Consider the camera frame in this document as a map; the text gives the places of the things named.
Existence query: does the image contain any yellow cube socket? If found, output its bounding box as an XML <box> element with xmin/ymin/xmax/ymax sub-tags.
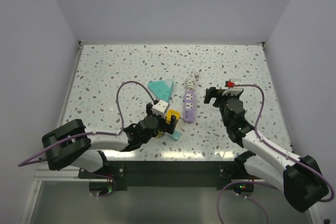
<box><xmin>165</xmin><ymin>109</ymin><xmax>181</xmax><ymax>124</ymax></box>

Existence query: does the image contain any teal triangular socket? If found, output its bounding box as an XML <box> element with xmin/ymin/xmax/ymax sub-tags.
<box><xmin>148</xmin><ymin>79</ymin><xmax>174</xmax><ymax>102</ymax></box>

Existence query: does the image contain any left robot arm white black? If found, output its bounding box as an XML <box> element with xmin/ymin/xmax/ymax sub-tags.
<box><xmin>42</xmin><ymin>100</ymin><xmax>181</xmax><ymax>178</ymax></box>

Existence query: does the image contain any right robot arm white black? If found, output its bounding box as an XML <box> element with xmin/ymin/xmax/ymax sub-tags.
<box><xmin>204</xmin><ymin>81</ymin><xmax>335</xmax><ymax>212</ymax></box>

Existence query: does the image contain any teal small plug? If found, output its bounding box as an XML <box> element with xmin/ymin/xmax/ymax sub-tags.
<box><xmin>169</xmin><ymin>130</ymin><xmax>182</xmax><ymax>142</ymax></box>

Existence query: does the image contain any purple power strip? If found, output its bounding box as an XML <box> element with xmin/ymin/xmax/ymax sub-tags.
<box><xmin>183</xmin><ymin>91</ymin><xmax>195</xmax><ymax>123</ymax></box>

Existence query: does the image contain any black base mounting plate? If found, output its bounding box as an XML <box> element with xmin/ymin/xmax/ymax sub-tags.
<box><xmin>78</xmin><ymin>160</ymin><xmax>257</xmax><ymax>192</ymax></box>

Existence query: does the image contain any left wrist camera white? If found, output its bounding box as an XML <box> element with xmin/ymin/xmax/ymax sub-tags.
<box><xmin>152</xmin><ymin>100</ymin><xmax>169</xmax><ymax>116</ymax></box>

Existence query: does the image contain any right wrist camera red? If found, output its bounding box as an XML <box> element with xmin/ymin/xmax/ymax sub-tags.
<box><xmin>222</xmin><ymin>79</ymin><xmax>244</xmax><ymax>96</ymax></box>

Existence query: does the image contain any aluminium frame rail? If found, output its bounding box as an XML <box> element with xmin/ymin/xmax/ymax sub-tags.
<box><xmin>34</xmin><ymin>165</ymin><xmax>79</xmax><ymax>182</ymax></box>

